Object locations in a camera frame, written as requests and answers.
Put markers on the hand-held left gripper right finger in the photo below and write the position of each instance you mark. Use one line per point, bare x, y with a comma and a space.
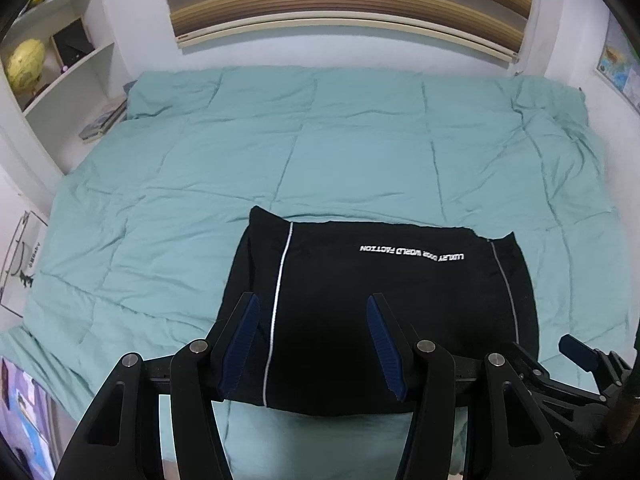
382, 345

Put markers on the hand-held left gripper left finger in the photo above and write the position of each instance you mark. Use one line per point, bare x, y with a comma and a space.
240, 345

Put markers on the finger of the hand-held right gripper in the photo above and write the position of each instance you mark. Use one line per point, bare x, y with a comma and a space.
580, 350
545, 377

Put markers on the black jacket with white piping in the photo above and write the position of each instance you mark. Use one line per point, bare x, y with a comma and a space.
350, 300

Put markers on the teal quilted duvet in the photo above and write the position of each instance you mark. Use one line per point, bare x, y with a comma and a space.
200, 170

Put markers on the stack of books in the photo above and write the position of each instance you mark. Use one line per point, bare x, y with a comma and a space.
102, 122

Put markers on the white bookshelf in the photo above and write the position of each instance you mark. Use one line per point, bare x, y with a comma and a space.
95, 67

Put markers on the black box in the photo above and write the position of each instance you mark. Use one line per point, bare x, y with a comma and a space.
72, 42

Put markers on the striped brown window blind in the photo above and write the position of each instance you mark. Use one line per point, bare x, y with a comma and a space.
350, 0

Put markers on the yellow globe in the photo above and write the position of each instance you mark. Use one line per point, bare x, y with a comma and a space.
25, 62

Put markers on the colourful wall poster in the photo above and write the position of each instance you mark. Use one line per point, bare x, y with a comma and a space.
25, 420

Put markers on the map wall poster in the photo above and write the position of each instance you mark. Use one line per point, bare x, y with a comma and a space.
617, 65

